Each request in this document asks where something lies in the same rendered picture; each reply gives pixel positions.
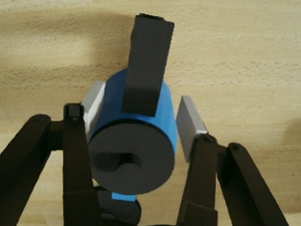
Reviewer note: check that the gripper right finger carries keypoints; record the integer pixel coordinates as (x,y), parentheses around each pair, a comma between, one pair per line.
(248,199)

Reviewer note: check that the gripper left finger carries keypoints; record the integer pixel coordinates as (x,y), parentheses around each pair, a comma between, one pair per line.
(23,160)

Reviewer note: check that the black round disc with center stud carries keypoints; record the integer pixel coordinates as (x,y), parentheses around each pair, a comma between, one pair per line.
(126,211)

